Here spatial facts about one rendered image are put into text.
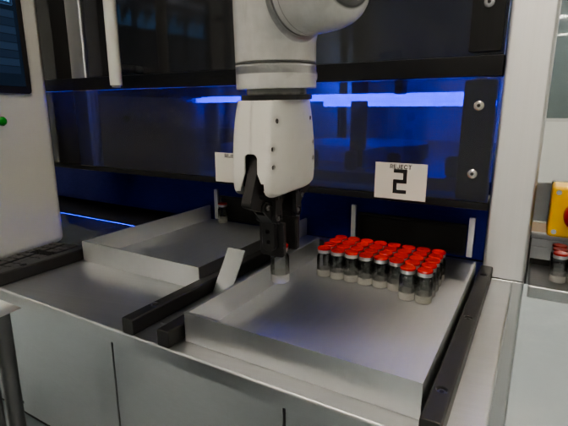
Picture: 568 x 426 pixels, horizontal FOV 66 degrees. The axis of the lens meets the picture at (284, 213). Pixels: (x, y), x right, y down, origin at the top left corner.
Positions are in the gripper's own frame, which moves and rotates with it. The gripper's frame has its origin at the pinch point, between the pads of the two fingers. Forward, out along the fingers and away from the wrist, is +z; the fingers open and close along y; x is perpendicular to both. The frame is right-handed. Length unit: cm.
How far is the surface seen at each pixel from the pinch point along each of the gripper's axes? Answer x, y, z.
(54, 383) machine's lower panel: -103, -23, 73
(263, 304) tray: -4.8, -3.0, 11.4
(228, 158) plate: -30.2, -28.3, -3.5
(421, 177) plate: 7.9, -29.6, -2.4
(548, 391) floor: 34, -149, 105
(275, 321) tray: -0.9, 0.1, 11.3
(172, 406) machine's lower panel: -51, -25, 62
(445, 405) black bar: 20.7, 7.7, 9.2
